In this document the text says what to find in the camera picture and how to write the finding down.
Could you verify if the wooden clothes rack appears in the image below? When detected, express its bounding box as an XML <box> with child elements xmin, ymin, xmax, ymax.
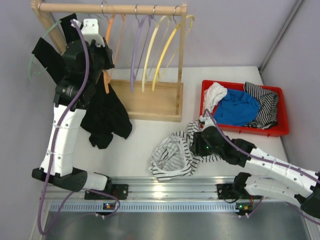
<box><xmin>30</xmin><ymin>0</ymin><xmax>187</xmax><ymax>122</ymax></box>

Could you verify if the red plastic bin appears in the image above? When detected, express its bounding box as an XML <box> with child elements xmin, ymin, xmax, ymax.
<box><xmin>199</xmin><ymin>79</ymin><xmax>290</xmax><ymax>137</ymax></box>

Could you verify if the aluminium mounting rail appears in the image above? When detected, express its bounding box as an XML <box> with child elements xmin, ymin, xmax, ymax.
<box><xmin>39</xmin><ymin>176</ymin><xmax>311</xmax><ymax>202</ymax></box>

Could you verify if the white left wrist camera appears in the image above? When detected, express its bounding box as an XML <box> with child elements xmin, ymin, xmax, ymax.
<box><xmin>81</xmin><ymin>18</ymin><xmax>106</xmax><ymax>48</ymax></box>

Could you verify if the black white striped tank top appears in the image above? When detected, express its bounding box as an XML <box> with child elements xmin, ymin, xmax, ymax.
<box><xmin>149</xmin><ymin>121</ymin><xmax>222</xmax><ymax>182</ymax></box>

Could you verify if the blue garment in bin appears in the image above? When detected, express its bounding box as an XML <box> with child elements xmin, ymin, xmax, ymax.
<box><xmin>213</xmin><ymin>88</ymin><xmax>260</xmax><ymax>127</ymax></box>

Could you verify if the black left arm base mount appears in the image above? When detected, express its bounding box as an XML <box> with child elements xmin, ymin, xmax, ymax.
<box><xmin>84</xmin><ymin>183</ymin><xmax>129</xmax><ymax>200</ymax></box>

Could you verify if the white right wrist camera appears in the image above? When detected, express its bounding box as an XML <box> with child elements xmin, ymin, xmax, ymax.
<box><xmin>198</xmin><ymin>116</ymin><xmax>211</xmax><ymax>129</ymax></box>

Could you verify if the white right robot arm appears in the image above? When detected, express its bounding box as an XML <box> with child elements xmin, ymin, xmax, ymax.
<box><xmin>190</xmin><ymin>125</ymin><xmax>320</xmax><ymax>219</ymax></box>

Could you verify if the green plastic hanger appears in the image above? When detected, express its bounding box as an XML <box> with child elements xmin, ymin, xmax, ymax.
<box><xmin>27</xmin><ymin>20</ymin><xmax>62</xmax><ymax>83</ymax></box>

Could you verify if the orange plastic hanger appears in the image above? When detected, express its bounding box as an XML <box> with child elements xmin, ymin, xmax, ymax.
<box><xmin>103</xmin><ymin>13</ymin><xmax>126</xmax><ymax>94</ymax></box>

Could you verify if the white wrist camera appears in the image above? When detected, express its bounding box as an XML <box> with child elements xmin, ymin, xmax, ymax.
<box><xmin>81</xmin><ymin>18</ymin><xmax>106</xmax><ymax>48</ymax></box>
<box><xmin>198</xmin><ymin>116</ymin><xmax>211</xmax><ymax>129</ymax></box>

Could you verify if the cream plastic hanger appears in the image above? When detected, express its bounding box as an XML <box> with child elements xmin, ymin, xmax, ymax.
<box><xmin>141</xmin><ymin>15</ymin><xmax>172</xmax><ymax>93</ymax></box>

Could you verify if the white garment in bin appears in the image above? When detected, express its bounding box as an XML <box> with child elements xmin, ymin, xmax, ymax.
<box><xmin>203</xmin><ymin>82</ymin><xmax>228</xmax><ymax>112</ymax></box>

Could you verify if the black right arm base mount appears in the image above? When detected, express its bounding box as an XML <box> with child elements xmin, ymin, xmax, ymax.
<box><xmin>216</xmin><ymin>183</ymin><xmax>251</xmax><ymax>204</ymax></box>

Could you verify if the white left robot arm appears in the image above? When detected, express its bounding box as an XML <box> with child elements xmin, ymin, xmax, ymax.
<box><xmin>31</xmin><ymin>38</ymin><xmax>113</xmax><ymax>199</ymax></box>

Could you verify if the striped garment in bin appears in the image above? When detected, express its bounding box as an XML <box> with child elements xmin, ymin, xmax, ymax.
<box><xmin>243</xmin><ymin>82</ymin><xmax>280</xmax><ymax>130</ymax></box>

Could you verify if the slotted white cable duct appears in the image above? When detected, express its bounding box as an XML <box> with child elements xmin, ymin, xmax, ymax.
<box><xmin>50</xmin><ymin>202</ymin><xmax>253</xmax><ymax>213</ymax></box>

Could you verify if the purple plastic hanger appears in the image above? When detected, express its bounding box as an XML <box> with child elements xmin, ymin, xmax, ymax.
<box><xmin>129</xmin><ymin>4</ymin><xmax>152</xmax><ymax>93</ymax></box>

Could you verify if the yellow plastic hanger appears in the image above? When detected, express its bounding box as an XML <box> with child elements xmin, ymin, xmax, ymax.
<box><xmin>151</xmin><ymin>14</ymin><xmax>196</xmax><ymax>91</ymax></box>

